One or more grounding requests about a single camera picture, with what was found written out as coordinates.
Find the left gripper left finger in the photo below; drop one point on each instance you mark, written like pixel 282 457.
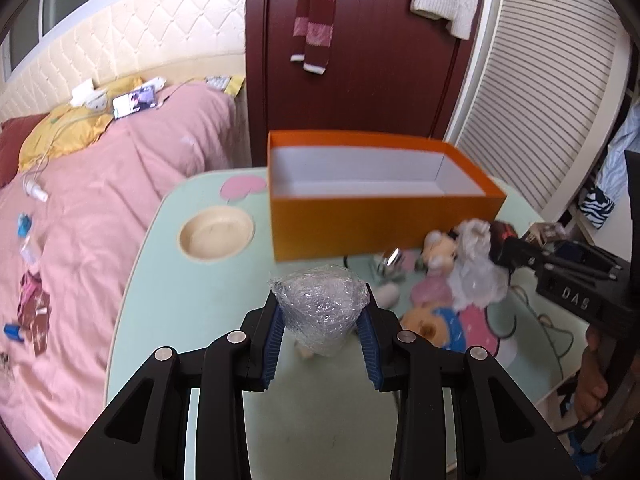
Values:
pixel 141 434

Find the brown bear plush blue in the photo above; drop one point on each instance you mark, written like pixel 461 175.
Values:
pixel 439 325

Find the cream cosmetic tube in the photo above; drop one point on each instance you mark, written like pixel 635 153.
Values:
pixel 386 295

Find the clear plastic cup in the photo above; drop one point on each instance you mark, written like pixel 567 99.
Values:
pixel 321 307

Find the brown box red symbol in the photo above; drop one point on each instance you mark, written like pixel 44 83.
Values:
pixel 500 232

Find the person right hand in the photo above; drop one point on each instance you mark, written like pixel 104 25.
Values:
pixel 591 387

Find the zebra pattern bag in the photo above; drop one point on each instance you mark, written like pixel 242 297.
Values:
pixel 595 206

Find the crumpled white tissue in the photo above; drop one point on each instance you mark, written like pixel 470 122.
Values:
pixel 476 280

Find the pink heart shaped dish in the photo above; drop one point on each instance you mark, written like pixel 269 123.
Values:
pixel 433 289

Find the white-haired doll figure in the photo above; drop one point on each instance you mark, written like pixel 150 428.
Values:
pixel 438 254

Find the pink bed quilt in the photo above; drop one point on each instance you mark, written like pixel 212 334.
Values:
pixel 102 200

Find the white louvered closet door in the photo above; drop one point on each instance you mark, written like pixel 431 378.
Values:
pixel 548 95

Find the orange cardboard box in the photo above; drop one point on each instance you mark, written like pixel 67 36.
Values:
pixel 340 193

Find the dark red wooden door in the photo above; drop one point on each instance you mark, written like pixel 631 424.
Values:
pixel 390 71

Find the yellow pillow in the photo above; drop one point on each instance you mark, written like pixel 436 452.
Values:
pixel 69 129

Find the smartphone on bed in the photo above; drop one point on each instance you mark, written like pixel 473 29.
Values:
pixel 134 102

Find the red striped scarf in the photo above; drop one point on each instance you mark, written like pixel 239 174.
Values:
pixel 312 34

